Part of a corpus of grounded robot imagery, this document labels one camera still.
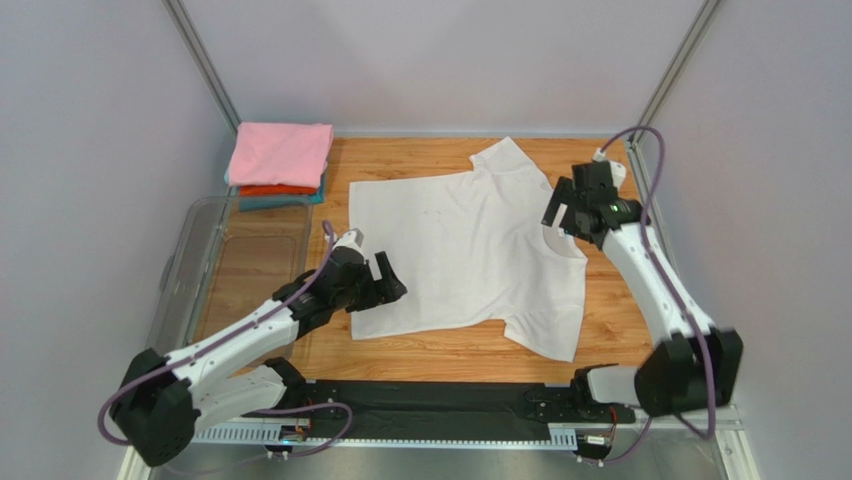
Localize white t-shirt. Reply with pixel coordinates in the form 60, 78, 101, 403
349, 138, 588, 362

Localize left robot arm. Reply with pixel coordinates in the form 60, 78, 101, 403
98, 245, 407, 467

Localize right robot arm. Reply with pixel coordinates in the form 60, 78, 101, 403
542, 161, 744, 417

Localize teal folded t-shirt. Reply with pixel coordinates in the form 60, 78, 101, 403
235, 175, 326, 212

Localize orange folded t-shirt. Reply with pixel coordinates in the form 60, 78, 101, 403
238, 184, 319, 196

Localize clear plastic bin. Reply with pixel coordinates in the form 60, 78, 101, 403
146, 196, 312, 354

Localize black base mat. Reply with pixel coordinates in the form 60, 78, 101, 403
292, 380, 636, 441

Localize pink folded t-shirt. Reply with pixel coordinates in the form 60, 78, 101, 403
226, 122, 334, 189

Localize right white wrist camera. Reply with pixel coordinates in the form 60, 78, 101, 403
592, 149, 628, 189

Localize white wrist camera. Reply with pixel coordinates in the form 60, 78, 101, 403
332, 228, 364, 257
592, 149, 628, 189

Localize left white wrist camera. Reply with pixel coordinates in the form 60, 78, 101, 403
332, 228, 364, 257

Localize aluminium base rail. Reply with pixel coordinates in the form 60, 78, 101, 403
119, 375, 760, 480

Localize right aluminium frame post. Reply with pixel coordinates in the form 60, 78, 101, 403
638, 0, 725, 126

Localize aluminium frame post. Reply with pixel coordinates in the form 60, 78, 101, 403
638, 0, 725, 126
162, 0, 241, 135

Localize left aluminium frame post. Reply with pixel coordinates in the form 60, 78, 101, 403
162, 0, 241, 135

